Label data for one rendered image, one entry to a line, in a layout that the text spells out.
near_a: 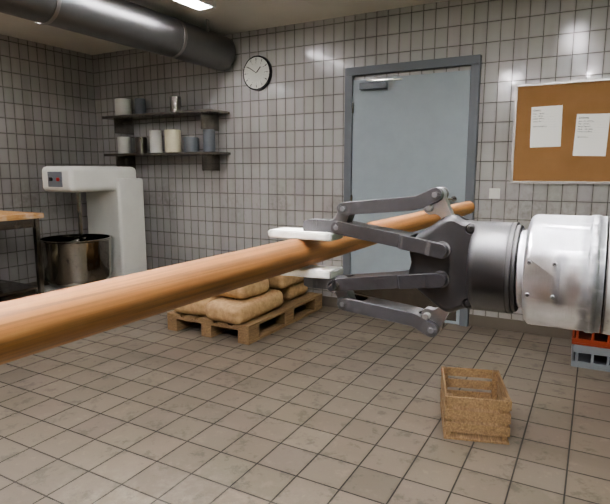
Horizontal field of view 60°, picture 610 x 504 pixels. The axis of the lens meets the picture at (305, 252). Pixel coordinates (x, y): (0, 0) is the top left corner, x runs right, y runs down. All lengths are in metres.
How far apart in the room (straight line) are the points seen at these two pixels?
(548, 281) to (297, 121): 4.70
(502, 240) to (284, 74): 4.81
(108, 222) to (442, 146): 3.32
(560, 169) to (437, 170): 0.91
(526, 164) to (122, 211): 3.73
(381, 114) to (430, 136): 0.47
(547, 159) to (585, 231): 3.95
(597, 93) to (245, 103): 3.04
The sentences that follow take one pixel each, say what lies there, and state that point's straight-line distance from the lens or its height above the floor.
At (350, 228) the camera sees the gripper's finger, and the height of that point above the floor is 1.22.
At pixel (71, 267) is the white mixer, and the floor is 0.40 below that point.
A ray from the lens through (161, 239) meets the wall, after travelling 6.16.
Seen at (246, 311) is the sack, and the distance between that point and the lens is 3.97.
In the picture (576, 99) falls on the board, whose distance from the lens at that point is 4.40.
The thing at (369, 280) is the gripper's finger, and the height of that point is 1.18.
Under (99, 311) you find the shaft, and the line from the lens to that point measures 0.32.
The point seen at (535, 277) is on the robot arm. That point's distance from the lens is 0.42.
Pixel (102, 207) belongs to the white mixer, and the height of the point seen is 0.91.
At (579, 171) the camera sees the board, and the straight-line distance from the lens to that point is 4.36.
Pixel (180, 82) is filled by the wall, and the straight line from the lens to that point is 5.94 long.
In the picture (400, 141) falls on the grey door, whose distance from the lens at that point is 4.61.
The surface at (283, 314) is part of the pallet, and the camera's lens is 4.38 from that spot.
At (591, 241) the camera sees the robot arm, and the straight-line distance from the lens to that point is 0.42.
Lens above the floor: 1.27
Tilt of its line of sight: 9 degrees down
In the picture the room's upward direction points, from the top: straight up
